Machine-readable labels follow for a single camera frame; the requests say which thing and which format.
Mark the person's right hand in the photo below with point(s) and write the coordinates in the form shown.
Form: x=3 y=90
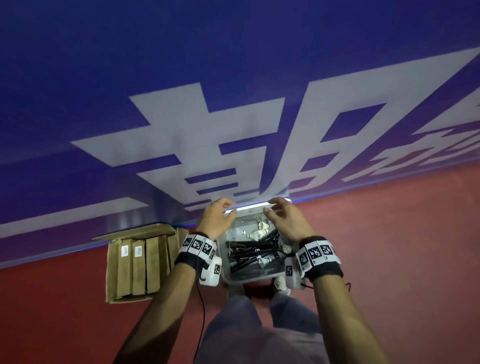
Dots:
x=294 y=225

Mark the person's left hand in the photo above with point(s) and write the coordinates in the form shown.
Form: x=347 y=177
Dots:
x=217 y=219

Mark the clear plastic storage bin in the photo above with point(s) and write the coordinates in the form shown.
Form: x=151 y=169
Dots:
x=240 y=277

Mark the long brown cardboard box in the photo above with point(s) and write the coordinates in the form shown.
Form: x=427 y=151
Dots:
x=138 y=273
x=123 y=273
x=165 y=262
x=153 y=266

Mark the large torn cardboard box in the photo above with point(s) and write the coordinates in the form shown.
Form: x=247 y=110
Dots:
x=110 y=270

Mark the person's right forearm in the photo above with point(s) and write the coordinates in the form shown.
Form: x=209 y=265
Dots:
x=345 y=322

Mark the person's left forearm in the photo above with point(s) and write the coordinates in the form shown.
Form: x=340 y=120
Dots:
x=157 y=318

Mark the person's right shoe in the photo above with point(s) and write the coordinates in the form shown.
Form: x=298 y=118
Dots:
x=282 y=285

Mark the person's grey trousers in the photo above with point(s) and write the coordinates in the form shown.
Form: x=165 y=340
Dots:
x=232 y=315

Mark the person's pale shirt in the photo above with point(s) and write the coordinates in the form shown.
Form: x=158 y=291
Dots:
x=262 y=348

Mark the black wristband with marker tiles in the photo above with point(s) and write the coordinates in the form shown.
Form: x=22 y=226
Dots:
x=318 y=258
x=195 y=249

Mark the blue printed barrier board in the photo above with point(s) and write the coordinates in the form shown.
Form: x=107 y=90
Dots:
x=112 y=75

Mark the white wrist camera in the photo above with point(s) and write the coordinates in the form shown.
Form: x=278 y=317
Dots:
x=212 y=272
x=292 y=272

